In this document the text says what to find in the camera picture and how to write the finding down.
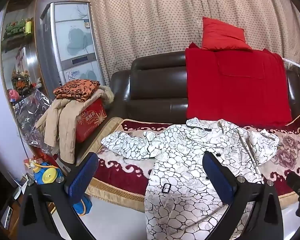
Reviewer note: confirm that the floral sofa blanket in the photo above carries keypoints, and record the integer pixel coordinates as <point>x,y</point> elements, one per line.
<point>120,170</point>

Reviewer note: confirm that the clear plastic wrap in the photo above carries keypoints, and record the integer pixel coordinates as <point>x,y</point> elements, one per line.
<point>31,115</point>

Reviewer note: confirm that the wooden display cabinet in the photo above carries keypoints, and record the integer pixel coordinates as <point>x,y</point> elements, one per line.
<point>37,12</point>

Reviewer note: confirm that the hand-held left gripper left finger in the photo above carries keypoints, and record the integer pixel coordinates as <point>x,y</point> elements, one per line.
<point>81,175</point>

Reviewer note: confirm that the yellow bottle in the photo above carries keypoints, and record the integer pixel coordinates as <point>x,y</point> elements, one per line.
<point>28,27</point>

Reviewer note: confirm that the standing air conditioner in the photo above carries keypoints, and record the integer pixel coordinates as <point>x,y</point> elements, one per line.
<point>72,42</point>

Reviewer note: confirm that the red gift box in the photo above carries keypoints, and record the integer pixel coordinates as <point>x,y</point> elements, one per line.
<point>90,122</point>

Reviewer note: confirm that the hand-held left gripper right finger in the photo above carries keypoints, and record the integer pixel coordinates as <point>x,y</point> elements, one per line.
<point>217,177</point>

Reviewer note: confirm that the orange black patterned cloth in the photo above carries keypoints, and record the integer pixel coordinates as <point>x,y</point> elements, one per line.
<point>76,88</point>

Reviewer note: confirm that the beige quilted jacket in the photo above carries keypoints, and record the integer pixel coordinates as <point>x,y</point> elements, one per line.
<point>65,120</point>

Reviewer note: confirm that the beige dotted curtain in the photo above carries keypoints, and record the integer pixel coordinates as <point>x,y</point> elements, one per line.
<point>152,17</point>

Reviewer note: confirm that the green ornament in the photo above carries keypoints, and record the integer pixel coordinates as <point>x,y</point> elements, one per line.
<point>15,28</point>

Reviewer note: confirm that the large red cushion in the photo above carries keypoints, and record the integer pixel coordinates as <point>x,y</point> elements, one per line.
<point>235,92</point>

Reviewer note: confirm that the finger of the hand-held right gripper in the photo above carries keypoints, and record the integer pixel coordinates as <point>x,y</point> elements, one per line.
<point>296,183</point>

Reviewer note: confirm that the dark brown leather sofa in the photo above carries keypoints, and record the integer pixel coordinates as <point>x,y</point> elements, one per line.
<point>155,85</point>

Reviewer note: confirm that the red pillow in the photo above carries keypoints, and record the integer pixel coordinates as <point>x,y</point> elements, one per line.
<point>220,35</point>

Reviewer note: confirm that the pink plastic bag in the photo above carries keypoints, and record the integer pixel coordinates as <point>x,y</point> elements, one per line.
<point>13,95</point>

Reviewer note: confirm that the flower arrangement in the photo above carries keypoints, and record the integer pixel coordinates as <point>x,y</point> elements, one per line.
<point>21,82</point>

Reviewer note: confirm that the white crackle-print coat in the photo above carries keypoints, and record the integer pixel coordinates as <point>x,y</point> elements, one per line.
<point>180,155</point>

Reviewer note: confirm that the blue yellow toy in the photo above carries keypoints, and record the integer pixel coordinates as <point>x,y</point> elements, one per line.
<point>46,176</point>

